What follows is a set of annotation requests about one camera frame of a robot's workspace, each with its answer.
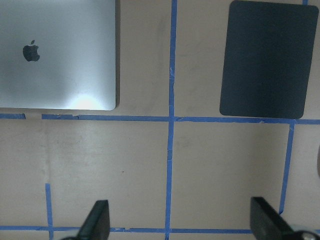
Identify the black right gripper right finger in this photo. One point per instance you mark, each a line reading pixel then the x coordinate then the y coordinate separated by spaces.
pixel 266 223

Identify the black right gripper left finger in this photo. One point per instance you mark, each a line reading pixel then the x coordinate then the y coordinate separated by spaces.
pixel 97 224

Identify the silver apple laptop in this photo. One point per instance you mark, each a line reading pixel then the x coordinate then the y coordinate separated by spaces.
pixel 58 54

